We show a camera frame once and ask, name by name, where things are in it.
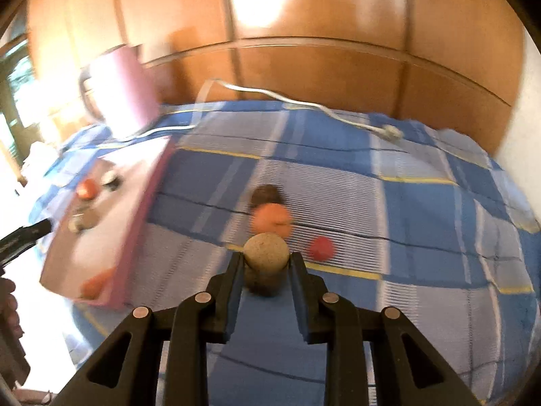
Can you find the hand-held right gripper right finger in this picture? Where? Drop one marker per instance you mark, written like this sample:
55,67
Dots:
300,304

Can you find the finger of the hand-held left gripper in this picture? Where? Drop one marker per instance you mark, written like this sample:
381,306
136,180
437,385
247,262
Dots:
36,229

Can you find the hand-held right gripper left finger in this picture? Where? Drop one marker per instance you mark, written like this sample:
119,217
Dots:
236,300

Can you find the dark brown cut block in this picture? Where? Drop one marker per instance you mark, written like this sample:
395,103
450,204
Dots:
84,219

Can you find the tan round potato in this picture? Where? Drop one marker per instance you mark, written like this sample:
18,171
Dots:
266,251

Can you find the red tomato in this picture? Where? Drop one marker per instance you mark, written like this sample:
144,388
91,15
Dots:
321,248

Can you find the small orange mandarin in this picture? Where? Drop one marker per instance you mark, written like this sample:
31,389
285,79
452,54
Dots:
87,188

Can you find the small orange carrot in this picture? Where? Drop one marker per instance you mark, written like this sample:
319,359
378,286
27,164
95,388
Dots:
96,285

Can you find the pink shallow box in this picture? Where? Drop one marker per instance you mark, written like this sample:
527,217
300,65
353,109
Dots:
122,220

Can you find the large orange with stem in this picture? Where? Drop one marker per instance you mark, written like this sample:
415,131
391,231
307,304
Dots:
270,218

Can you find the dark cylinder with pale cut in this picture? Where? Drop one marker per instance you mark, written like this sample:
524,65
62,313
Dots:
111,178

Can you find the person's left hand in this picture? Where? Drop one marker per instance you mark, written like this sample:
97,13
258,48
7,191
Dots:
7,304

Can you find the blue plaid tablecloth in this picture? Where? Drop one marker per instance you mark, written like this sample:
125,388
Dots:
422,241

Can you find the wooden framed glass door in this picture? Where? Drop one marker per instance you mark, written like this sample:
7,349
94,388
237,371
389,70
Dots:
17,84

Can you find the pink electric kettle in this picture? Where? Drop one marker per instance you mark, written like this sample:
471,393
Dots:
122,89

